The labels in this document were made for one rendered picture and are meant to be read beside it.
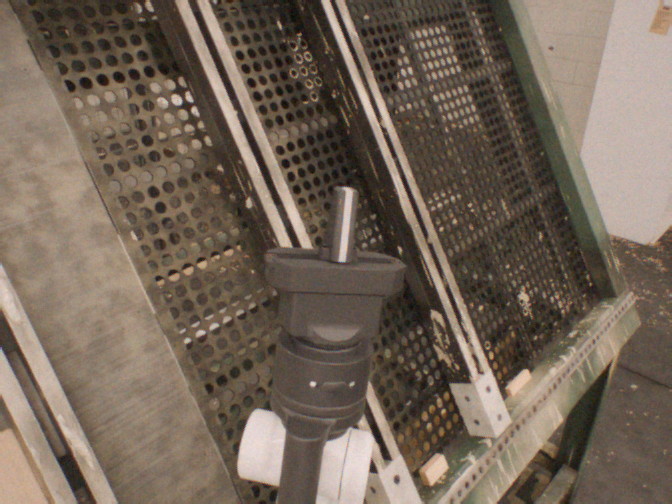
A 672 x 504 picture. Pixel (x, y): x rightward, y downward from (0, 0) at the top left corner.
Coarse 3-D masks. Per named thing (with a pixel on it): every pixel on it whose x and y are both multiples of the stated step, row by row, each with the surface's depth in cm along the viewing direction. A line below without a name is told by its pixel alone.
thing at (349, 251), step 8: (352, 192) 47; (352, 200) 47; (352, 208) 47; (352, 216) 47; (352, 224) 47; (352, 232) 47; (344, 240) 47; (352, 240) 48; (344, 248) 48; (352, 248) 48; (344, 256) 48; (352, 256) 49
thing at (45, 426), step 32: (0, 288) 67; (0, 320) 67; (0, 352) 66; (32, 352) 68; (0, 384) 65; (32, 384) 70; (32, 416) 67; (64, 416) 69; (32, 448) 66; (64, 448) 71; (64, 480) 68; (96, 480) 70
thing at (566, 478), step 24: (168, 264) 203; (480, 288) 196; (528, 288) 189; (552, 312) 179; (264, 336) 263; (528, 336) 170; (408, 384) 246; (600, 384) 185; (576, 408) 194; (600, 408) 185; (576, 432) 199; (552, 456) 205; (576, 456) 203; (552, 480) 196; (576, 480) 200
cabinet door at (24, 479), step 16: (0, 432) 70; (0, 448) 69; (16, 448) 70; (0, 464) 68; (16, 464) 69; (0, 480) 68; (16, 480) 69; (32, 480) 70; (0, 496) 68; (16, 496) 69; (32, 496) 70
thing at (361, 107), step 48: (336, 0) 109; (336, 48) 109; (336, 96) 113; (384, 144) 111; (384, 192) 114; (432, 240) 115; (432, 288) 114; (432, 336) 119; (480, 384) 116; (480, 432) 119
